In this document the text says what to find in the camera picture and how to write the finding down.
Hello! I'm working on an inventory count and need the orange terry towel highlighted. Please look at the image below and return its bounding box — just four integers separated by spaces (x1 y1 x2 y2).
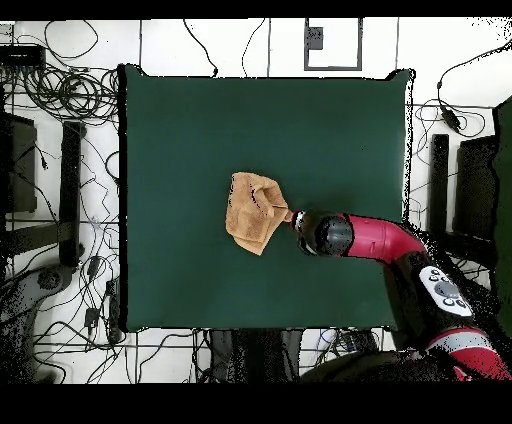
224 171 294 257

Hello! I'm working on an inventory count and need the black flat equipment box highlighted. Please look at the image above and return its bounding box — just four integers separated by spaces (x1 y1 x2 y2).
0 44 46 68

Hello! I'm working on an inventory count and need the dark green table cloth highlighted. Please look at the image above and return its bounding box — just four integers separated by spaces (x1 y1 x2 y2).
118 63 415 333

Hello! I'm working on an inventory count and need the black stand foot bar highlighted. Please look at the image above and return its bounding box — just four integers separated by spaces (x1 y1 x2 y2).
424 133 450 237
58 120 86 268

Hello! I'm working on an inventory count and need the small grey box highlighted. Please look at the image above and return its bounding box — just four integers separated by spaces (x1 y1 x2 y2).
306 26 324 51

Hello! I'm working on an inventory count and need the large black equipment box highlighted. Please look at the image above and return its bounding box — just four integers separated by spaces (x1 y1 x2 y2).
452 135 499 241
0 112 38 214

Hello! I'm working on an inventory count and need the green cloth sheet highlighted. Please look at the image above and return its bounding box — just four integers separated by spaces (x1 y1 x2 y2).
492 94 512 337

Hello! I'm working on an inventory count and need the dark stand base with wheel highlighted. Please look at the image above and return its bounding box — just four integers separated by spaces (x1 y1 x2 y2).
0 263 75 321

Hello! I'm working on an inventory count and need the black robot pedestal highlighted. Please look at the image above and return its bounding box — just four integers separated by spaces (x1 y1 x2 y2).
207 328 303 383

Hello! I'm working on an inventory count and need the grey square floor frame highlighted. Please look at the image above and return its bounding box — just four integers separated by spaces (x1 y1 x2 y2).
303 17 364 72

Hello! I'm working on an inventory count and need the black cable with plug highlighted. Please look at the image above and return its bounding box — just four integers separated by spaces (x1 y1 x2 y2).
182 18 220 78

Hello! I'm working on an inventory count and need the black power adapter with cable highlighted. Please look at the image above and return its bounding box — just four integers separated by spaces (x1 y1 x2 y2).
435 37 512 139

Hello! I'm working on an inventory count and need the coiled black cable tangle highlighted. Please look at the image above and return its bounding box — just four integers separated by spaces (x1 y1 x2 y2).
15 65 120 121

